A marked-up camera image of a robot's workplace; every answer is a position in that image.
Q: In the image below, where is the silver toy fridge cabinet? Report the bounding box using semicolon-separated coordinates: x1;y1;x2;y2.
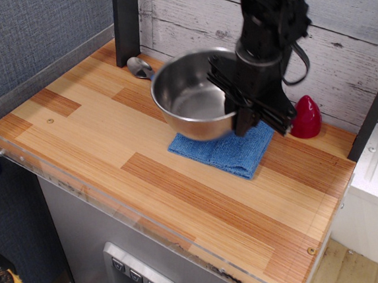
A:
38;178;229;283

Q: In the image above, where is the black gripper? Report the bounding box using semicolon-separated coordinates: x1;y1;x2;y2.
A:
207;52;297;137

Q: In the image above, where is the silver metal pot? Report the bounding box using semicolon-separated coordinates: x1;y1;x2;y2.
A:
150;47;236;141

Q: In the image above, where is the dark left vertical post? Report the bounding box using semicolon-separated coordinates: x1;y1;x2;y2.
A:
112;0;141;67

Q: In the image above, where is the white cabinet at right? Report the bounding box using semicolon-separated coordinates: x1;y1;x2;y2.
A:
331;124;378;263

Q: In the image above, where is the spoon with blue handle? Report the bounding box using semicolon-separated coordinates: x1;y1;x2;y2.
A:
127;57;154;80

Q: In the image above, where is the grey dispenser button panel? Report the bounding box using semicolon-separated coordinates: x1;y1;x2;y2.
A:
103;241;175;283

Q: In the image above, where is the red cone-shaped toy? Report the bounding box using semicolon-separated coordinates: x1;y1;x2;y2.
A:
290;96;322;139

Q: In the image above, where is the blue folded cloth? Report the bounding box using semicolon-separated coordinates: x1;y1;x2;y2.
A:
168;122;274;180

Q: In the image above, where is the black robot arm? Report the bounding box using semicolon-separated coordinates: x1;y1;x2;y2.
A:
208;0;311;137

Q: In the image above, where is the clear acrylic guard rail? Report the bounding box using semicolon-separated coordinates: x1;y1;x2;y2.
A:
0;42;355;283

